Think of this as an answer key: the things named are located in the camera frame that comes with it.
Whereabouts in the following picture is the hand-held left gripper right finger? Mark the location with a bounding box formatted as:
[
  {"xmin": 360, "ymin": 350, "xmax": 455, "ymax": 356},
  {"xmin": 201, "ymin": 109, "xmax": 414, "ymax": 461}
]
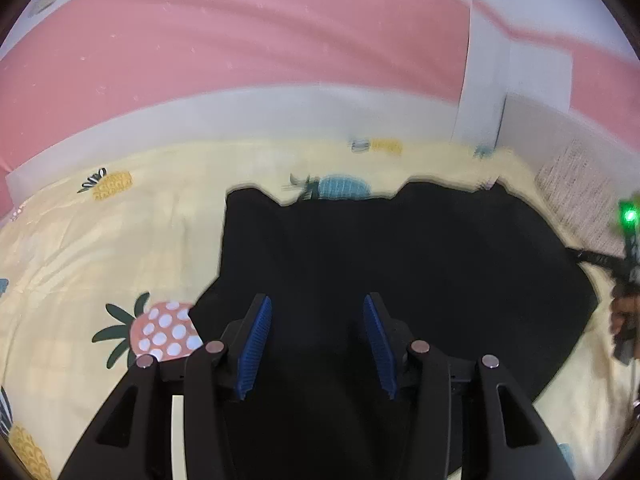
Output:
[{"xmin": 362, "ymin": 292, "xmax": 576, "ymax": 480}]

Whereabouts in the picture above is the black garment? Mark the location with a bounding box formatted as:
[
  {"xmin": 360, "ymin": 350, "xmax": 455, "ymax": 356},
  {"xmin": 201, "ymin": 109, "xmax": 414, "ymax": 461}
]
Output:
[{"xmin": 189, "ymin": 180, "xmax": 601, "ymax": 480}]

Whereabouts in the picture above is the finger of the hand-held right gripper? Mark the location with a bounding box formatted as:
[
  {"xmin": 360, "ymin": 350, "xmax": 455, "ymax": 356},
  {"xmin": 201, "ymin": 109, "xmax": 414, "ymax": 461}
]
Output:
[{"xmin": 569, "ymin": 246, "xmax": 627, "ymax": 282}]

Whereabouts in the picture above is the person's right hand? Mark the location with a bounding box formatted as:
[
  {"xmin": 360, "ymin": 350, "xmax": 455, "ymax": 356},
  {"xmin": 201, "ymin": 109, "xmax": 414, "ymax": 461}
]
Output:
[{"xmin": 611, "ymin": 294, "xmax": 640, "ymax": 333}]

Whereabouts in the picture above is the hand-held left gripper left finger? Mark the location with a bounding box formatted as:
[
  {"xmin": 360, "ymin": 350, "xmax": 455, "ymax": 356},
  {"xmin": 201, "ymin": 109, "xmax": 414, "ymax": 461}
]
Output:
[{"xmin": 57, "ymin": 293, "xmax": 273, "ymax": 480}]

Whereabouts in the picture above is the yellow pineapple print bedsheet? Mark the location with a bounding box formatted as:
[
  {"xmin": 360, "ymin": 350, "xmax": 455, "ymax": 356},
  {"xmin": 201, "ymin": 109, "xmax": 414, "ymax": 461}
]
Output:
[{"xmin": 0, "ymin": 139, "xmax": 640, "ymax": 480}]

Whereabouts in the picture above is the beige textured cloth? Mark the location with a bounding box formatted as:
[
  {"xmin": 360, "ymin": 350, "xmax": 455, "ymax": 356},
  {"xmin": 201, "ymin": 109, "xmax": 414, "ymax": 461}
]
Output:
[{"xmin": 534, "ymin": 139, "xmax": 640, "ymax": 261}]

